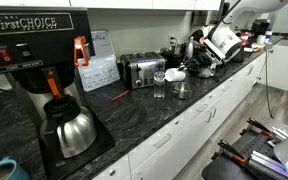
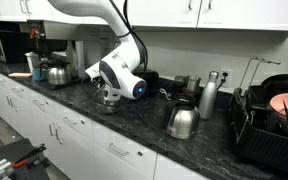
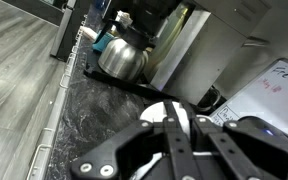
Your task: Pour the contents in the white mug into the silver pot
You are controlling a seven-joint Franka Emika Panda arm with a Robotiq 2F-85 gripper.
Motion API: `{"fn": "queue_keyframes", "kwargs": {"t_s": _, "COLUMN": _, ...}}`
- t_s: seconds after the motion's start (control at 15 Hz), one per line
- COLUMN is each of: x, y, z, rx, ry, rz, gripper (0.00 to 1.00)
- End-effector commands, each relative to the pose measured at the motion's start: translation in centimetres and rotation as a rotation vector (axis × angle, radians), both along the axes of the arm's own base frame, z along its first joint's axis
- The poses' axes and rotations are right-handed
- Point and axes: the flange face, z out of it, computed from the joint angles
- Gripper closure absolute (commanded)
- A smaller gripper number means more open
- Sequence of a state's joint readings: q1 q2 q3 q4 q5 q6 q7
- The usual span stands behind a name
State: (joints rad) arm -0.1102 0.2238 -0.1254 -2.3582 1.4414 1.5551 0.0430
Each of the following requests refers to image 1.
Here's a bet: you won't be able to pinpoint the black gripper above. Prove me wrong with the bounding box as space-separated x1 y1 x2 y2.
178 53 216 78

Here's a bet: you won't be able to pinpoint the white ceramic mug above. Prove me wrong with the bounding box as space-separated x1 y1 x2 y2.
164 67 188 83

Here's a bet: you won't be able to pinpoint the small silver pot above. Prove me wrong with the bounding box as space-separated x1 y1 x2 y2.
171 81 195 100

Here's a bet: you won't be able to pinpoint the teal mug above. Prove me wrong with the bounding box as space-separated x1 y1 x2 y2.
0 156 31 180

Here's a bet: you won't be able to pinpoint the black coffee grinder steel cup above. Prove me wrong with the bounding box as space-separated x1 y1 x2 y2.
159 44 185 69

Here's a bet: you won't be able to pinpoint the silver water bottle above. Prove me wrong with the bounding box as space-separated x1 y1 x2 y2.
184 35 195 60

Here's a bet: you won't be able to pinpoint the clear glass jar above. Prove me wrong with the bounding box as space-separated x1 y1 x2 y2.
152 70 167 100

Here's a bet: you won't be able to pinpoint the black and silver toaster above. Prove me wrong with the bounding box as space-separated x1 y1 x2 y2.
119 51 168 90

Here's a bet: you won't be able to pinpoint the red cup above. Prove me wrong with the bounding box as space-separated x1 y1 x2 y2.
239 32 251 46

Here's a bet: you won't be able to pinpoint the red pen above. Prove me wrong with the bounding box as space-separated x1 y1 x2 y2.
111 89 131 102

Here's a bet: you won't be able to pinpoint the yellow sponge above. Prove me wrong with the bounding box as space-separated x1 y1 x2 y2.
250 42 266 53

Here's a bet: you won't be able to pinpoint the white lower cabinets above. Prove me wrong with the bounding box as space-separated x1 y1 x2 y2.
92 53 268 180

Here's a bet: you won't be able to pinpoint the white cabinets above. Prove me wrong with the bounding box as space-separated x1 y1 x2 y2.
0 0 223 11
92 53 268 180

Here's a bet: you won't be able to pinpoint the small white cup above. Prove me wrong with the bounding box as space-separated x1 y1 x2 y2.
255 34 267 46

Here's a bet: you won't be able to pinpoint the black countertop appliance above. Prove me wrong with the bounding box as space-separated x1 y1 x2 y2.
250 18 272 36

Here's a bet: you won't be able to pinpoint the small white blue bottle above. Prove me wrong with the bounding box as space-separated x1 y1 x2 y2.
264 30 273 45

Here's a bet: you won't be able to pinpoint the small whiteboard with writing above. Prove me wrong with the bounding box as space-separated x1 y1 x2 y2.
76 29 121 93

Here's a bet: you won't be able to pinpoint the black orange clamp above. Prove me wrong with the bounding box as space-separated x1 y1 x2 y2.
246 117 273 137
216 138 249 165

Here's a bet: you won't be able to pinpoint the white upper cabinets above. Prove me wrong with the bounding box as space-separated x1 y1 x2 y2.
0 0 223 11

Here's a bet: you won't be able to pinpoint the black robot cart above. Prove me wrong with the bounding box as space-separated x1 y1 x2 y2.
201 117 288 180

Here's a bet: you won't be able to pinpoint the silver aluminium rails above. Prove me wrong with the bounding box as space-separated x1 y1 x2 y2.
248 149 288 180

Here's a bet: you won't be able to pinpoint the black commercial coffee machine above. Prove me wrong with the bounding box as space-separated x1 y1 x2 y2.
0 6 116 180

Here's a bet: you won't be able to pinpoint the white wall outlet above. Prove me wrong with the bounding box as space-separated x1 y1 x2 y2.
167 33 179 46

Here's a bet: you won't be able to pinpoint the silver drawer handle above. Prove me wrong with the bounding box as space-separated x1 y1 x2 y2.
196 103 209 113
152 132 173 149

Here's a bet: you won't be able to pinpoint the grey hanging cable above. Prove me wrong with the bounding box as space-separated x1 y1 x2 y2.
263 49 276 120

